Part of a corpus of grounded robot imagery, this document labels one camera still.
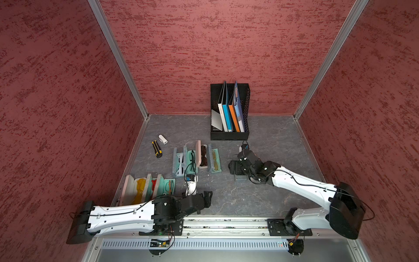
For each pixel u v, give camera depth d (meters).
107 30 0.78
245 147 0.74
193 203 0.54
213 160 0.94
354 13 0.73
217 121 1.07
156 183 0.79
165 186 0.86
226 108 0.87
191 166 0.92
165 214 0.52
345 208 0.41
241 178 0.86
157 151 1.00
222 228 0.76
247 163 0.62
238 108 0.87
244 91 1.11
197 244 0.77
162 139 1.03
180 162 0.93
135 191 0.84
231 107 0.86
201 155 0.92
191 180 0.67
